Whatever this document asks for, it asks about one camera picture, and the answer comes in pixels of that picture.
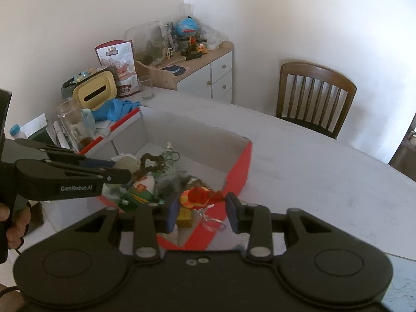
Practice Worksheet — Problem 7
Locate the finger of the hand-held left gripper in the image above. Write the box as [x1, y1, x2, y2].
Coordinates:
[15, 138, 116, 170]
[42, 161, 133, 184]

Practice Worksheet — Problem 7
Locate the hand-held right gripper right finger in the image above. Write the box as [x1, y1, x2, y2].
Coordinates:
[226, 192, 350, 262]

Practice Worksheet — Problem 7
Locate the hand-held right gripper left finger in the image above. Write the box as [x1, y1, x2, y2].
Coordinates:
[58, 191, 181, 262]

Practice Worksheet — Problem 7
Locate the small yellow box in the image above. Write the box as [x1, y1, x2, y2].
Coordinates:
[176, 209, 193, 228]

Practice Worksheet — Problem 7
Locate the red orange plush keychain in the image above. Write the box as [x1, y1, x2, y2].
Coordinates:
[180, 186, 226, 231]

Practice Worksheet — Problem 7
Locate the brown twisted cord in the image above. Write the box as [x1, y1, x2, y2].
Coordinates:
[136, 154, 163, 178]

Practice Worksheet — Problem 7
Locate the red cardboard box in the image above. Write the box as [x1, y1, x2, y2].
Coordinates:
[42, 106, 253, 251]

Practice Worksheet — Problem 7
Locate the person's left hand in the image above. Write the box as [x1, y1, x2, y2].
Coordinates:
[0, 201, 31, 250]

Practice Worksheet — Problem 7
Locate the white paper roll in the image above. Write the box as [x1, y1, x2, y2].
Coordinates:
[54, 120, 70, 150]

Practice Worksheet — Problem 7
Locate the large clear glass jar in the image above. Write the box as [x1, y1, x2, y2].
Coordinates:
[57, 97, 95, 152]

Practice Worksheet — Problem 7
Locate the white bottle blue cap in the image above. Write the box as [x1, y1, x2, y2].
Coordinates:
[9, 124, 28, 140]

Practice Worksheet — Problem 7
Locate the blue cloth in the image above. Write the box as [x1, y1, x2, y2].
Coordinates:
[91, 99, 141, 121]

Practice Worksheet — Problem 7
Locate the yellow tissue box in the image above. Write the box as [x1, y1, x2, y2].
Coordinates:
[72, 70, 118, 109]

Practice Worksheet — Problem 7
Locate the clear drinking glass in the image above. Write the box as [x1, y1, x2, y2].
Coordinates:
[138, 75, 155, 101]

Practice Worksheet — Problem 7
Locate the red snack bag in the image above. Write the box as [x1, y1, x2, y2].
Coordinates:
[95, 40, 144, 98]

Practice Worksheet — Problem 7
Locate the light wooden tray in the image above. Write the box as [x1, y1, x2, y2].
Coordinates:
[135, 60, 191, 90]

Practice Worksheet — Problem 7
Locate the white wooden sideboard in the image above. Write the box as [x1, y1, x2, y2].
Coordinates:
[135, 41, 235, 105]

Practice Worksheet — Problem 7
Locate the wooden dining chair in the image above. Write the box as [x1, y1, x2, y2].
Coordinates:
[276, 60, 357, 139]

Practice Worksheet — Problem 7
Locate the clear plastic bag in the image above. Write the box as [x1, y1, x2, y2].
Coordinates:
[200, 24, 228, 51]

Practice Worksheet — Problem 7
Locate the black cable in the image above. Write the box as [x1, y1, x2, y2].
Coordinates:
[0, 284, 21, 298]

